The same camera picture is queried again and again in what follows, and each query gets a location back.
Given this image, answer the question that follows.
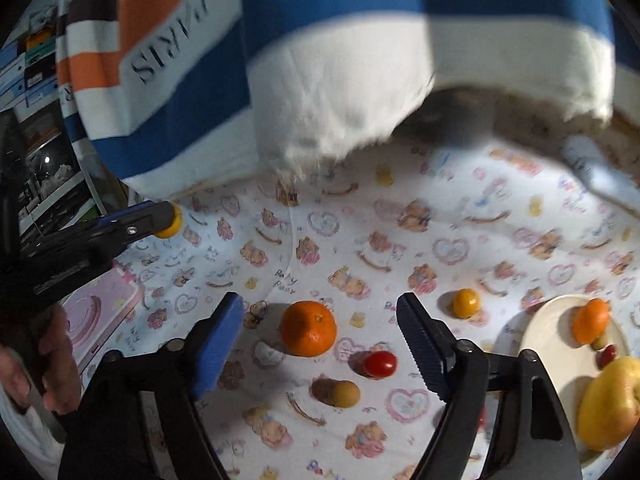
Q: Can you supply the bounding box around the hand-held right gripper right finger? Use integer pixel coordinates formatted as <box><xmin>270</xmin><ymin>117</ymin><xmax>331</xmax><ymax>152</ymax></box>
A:
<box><xmin>396</xmin><ymin>292</ymin><xmax>583</xmax><ymax>480</ymax></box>

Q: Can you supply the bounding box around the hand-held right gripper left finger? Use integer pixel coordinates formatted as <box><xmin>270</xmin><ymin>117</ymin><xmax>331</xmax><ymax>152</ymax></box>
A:
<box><xmin>57</xmin><ymin>291</ymin><xmax>246</xmax><ymax>480</ymax></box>

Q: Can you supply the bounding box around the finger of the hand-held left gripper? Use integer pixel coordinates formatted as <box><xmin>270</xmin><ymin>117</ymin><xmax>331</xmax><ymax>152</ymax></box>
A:
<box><xmin>97</xmin><ymin>201</ymin><xmax>163</xmax><ymax>226</ymax></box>
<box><xmin>75</xmin><ymin>203</ymin><xmax>176</xmax><ymax>262</ymax></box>

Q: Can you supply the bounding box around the small yellow tomato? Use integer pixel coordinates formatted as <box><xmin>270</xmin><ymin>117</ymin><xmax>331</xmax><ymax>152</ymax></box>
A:
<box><xmin>152</xmin><ymin>205</ymin><xmax>183</xmax><ymax>239</ymax></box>
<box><xmin>452</xmin><ymin>288</ymin><xmax>481</xmax><ymax>319</ymax></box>

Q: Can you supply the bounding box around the red cherry tomato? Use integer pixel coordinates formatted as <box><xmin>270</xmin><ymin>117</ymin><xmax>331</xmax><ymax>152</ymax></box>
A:
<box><xmin>361</xmin><ymin>350</ymin><xmax>398</xmax><ymax>379</ymax></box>

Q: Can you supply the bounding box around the orange mandarin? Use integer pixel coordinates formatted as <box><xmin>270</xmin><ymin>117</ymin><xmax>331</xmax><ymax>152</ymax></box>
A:
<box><xmin>572</xmin><ymin>298</ymin><xmax>611</xmax><ymax>346</ymax></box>
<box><xmin>279</xmin><ymin>300</ymin><xmax>337</xmax><ymax>358</ymax></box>

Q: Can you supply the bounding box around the cream round plate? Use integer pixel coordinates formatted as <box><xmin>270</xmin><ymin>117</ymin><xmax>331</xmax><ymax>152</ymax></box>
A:
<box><xmin>520</xmin><ymin>294</ymin><xmax>633</xmax><ymax>468</ymax></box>

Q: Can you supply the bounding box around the large yellow apple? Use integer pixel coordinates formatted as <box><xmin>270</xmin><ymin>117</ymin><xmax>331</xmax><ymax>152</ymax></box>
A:
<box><xmin>576</xmin><ymin>356</ymin><xmax>640</xmax><ymax>452</ymax></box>

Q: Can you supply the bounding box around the person's left forearm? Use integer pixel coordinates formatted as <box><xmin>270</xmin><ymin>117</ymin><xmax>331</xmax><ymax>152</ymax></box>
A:
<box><xmin>0</xmin><ymin>390</ymin><xmax>68</xmax><ymax>468</ymax></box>

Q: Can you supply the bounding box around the person's left hand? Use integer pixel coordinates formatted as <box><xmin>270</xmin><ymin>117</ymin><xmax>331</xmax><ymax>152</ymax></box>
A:
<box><xmin>0</xmin><ymin>305</ymin><xmax>83</xmax><ymax>416</ymax></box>

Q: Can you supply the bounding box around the pink box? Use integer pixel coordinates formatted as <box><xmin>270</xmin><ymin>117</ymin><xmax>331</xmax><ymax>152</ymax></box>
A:
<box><xmin>60</xmin><ymin>265</ymin><xmax>146</xmax><ymax>376</ymax></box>

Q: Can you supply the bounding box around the bear print tablecloth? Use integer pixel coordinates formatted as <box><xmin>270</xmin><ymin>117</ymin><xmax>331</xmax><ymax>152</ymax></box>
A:
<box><xmin>65</xmin><ymin>130</ymin><xmax>640</xmax><ymax>480</ymax></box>

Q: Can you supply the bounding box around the storage shelf with boxes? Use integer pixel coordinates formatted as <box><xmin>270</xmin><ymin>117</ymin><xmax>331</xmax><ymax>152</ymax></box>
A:
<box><xmin>0</xmin><ymin>5</ymin><xmax>101</xmax><ymax>241</ymax></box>

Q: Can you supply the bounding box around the striped cloth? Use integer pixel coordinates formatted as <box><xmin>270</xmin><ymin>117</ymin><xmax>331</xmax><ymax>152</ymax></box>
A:
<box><xmin>55</xmin><ymin>0</ymin><xmax>616</xmax><ymax>196</ymax></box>

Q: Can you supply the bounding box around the white flat device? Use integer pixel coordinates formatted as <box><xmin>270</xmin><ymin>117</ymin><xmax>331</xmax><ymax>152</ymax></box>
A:
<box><xmin>560</xmin><ymin>135</ymin><xmax>640</xmax><ymax>208</ymax></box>

